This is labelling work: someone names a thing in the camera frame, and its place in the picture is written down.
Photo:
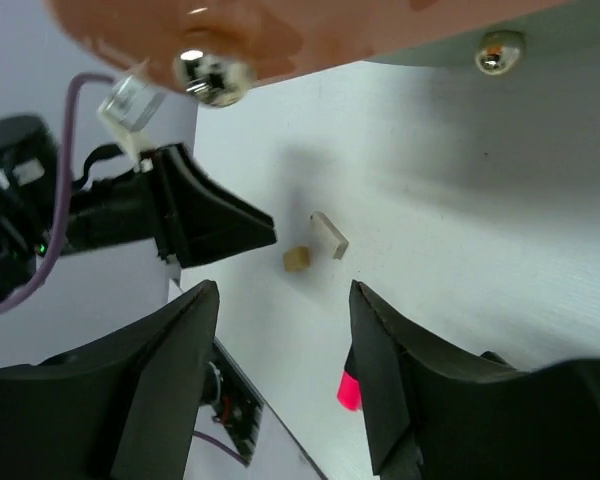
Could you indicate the tan eraser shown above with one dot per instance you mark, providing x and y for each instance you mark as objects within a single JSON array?
[{"x": 297, "y": 259}]

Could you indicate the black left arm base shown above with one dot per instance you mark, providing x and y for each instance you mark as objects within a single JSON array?
[{"x": 237, "y": 406}]

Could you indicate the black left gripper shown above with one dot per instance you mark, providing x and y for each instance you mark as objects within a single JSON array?
[{"x": 46, "y": 213}]

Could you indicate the grey bottom drawer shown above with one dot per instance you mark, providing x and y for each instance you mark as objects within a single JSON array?
[{"x": 498, "y": 49}]

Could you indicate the pink highlighter marker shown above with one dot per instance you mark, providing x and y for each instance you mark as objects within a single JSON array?
[{"x": 349, "y": 393}]

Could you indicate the grey eraser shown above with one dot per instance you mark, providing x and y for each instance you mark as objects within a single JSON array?
[{"x": 328, "y": 235}]

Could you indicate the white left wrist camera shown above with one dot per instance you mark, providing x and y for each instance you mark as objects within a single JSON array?
[{"x": 126, "y": 111}]

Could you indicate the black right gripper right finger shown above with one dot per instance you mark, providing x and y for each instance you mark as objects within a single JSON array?
[{"x": 435, "y": 411}]

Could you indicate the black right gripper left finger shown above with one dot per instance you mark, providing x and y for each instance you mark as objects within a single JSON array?
[{"x": 121, "y": 407}]

